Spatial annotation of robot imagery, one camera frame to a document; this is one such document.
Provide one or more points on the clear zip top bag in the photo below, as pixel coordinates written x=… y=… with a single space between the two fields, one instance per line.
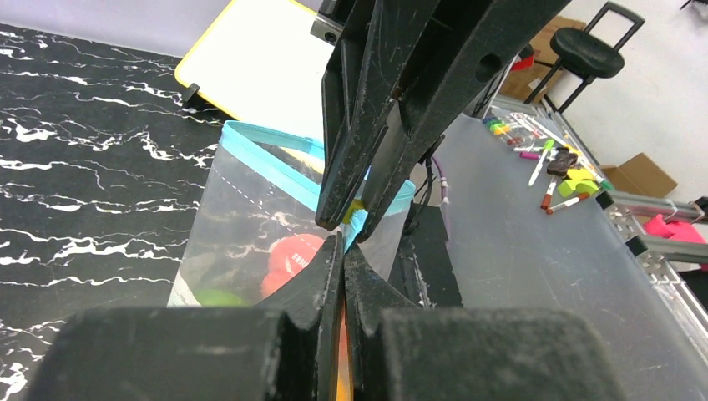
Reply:
x=263 y=185

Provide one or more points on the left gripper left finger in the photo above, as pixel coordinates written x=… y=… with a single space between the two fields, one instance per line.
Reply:
x=282 y=348

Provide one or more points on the red cap marker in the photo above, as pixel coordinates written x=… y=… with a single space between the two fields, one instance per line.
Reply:
x=545 y=204

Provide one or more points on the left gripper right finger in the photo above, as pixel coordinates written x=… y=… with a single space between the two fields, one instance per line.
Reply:
x=400 y=351

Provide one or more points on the yellow bell pepper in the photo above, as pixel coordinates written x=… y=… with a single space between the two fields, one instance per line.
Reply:
x=344 y=390

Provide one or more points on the green cap marker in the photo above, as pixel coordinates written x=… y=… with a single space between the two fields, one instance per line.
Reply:
x=548 y=145

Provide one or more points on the black round stool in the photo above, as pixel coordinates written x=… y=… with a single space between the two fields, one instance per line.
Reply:
x=585 y=56

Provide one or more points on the pink object at right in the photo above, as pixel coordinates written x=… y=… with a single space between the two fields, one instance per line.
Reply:
x=673 y=230

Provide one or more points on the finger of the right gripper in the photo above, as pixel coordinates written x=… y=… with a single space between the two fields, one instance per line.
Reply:
x=359 y=110
x=427 y=74

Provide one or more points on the white board wooden frame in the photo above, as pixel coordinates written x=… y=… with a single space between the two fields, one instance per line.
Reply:
x=259 y=63

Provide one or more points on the pink peach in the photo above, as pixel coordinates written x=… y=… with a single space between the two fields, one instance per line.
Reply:
x=289 y=256

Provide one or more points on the small green lime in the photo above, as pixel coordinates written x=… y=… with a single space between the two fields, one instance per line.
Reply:
x=218 y=298

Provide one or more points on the green sticky note block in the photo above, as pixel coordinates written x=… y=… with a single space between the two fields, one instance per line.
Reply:
x=577 y=181

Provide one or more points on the orange cap marker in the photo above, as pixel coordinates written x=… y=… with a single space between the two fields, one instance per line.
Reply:
x=567 y=203

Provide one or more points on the small cardboard box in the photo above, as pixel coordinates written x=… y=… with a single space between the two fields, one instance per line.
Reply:
x=640 y=175

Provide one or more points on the cardboard box behind stool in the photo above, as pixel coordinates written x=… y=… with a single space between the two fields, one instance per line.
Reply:
x=520 y=83

